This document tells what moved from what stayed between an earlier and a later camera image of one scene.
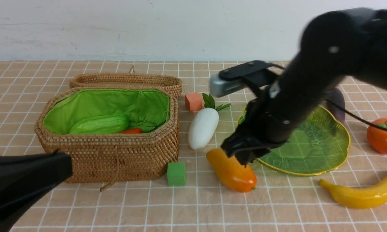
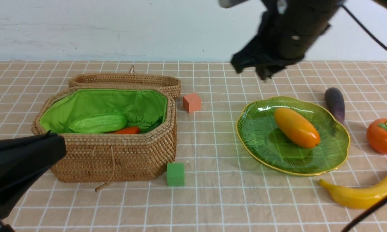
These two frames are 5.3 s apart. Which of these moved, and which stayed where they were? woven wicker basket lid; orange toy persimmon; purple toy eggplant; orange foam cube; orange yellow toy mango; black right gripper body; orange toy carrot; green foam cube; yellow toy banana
Moved: orange yellow toy mango; orange toy carrot; black right gripper body
Stayed: woven wicker basket lid; orange foam cube; green foam cube; purple toy eggplant; yellow toy banana; orange toy persimmon
